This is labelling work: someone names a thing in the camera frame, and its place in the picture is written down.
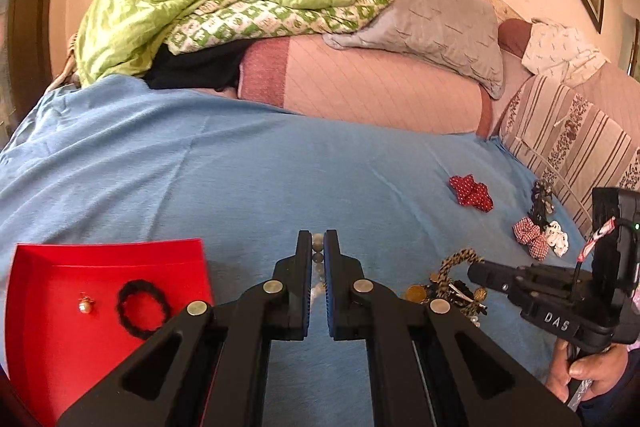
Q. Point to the leopard print scrunchie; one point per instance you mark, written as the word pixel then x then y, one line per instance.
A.
pixel 450 263

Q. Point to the white scrunchie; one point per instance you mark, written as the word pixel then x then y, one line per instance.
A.
pixel 557 238

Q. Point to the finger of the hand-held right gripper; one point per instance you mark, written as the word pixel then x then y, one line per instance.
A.
pixel 495 277

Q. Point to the silver hair clip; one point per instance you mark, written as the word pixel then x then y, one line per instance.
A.
pixel 457 291

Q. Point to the pink bolster pillow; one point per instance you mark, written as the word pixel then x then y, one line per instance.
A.
pixel 375 87

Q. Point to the black cloth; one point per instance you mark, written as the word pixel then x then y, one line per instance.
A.
pixel 200 67

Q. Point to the red checked scrunchie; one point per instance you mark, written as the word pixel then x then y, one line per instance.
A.
pixel 529 237

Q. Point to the red tray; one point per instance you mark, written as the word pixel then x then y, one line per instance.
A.
pixel 50 287

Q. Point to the blue blanket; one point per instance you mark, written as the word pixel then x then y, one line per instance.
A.
pixel 250 167

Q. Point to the dark patterned scrunchie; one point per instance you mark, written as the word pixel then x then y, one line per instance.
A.
pixel 541 202

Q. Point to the striped floral sofa cushion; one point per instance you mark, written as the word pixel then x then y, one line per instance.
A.
pixel 575 132

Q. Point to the gold pearl earring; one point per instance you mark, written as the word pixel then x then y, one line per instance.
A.
pixel 85 305

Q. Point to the wooden door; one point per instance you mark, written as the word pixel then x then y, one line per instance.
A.
pixel 27 17

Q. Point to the red polka dot scrunchie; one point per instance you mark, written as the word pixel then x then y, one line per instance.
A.
pixel 470 193

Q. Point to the person's right hand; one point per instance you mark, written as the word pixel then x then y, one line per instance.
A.
pixel 595 369

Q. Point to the grey pillow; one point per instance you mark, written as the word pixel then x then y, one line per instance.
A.
pixel 435 17

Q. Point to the mauve cushion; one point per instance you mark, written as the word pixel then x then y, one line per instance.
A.
pixel 512 34

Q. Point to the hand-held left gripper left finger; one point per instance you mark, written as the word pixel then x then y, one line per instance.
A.
pixel 304 287

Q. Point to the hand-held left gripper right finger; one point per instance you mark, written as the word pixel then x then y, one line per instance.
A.
pixel 331 287

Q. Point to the black scrunchie with gold charm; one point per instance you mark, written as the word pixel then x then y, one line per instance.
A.
pixel 470 302

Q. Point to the white striped paper tag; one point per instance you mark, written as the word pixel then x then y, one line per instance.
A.
pixel 595 237

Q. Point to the white printed cloth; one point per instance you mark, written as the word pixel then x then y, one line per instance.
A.
pixel 560 49

